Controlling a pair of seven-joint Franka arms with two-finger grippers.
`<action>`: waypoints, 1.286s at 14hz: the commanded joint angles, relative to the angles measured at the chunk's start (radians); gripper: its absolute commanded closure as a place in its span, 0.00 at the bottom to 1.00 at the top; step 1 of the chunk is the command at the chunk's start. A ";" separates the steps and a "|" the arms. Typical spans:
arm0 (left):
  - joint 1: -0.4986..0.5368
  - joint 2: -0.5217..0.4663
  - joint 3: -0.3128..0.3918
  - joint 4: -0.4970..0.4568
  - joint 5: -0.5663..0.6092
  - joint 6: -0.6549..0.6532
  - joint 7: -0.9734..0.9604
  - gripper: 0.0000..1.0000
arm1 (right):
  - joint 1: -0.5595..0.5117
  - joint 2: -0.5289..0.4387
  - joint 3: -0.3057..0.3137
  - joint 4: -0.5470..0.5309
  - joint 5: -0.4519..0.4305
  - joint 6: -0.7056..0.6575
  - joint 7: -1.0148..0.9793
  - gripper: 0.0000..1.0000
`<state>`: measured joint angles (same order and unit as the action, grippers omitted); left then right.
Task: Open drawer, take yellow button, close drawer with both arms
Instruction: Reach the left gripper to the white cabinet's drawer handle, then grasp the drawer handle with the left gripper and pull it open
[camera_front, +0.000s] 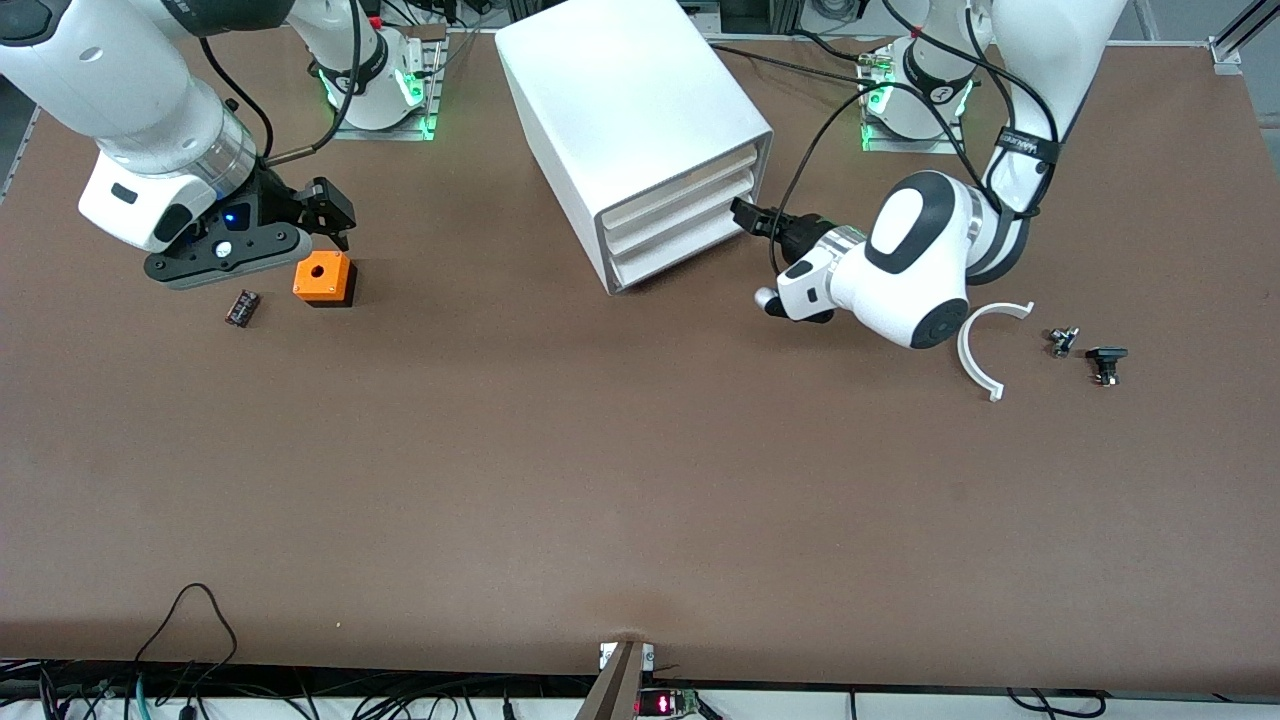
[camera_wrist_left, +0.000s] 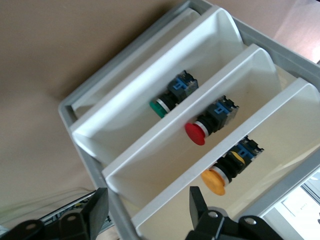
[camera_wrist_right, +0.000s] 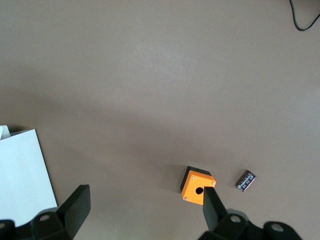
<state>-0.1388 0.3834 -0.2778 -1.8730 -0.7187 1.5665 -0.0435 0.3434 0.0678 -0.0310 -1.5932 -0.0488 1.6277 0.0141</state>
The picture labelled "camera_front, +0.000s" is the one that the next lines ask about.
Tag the small device with red display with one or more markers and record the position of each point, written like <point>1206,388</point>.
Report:
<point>660,704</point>

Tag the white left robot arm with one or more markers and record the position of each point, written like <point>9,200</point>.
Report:
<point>920,260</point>

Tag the orange button enclosure box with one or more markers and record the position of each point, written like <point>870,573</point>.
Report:
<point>320,280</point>

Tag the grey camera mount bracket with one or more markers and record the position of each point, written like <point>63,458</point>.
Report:
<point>615,690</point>

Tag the white drawer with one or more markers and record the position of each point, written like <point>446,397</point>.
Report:
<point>680,221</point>
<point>680,246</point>
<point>680,196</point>

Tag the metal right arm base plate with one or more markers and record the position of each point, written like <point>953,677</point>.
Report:
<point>345,132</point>

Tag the small metal bolt part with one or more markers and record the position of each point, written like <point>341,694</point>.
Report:
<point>1062,343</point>

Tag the aluminium frame profile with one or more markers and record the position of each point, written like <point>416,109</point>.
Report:
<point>25,150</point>
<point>1228,50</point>

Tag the small black plastic part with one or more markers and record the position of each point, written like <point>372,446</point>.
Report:
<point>1105,362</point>

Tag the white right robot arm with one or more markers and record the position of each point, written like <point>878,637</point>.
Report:
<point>120,90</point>

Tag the white drawer cabinet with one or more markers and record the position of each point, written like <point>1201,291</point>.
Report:
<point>620,100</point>

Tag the small black connector block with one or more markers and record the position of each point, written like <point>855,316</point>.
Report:
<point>243,308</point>

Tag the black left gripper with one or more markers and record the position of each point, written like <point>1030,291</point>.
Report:
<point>798,232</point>

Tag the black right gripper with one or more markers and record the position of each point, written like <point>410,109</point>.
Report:
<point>279,199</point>

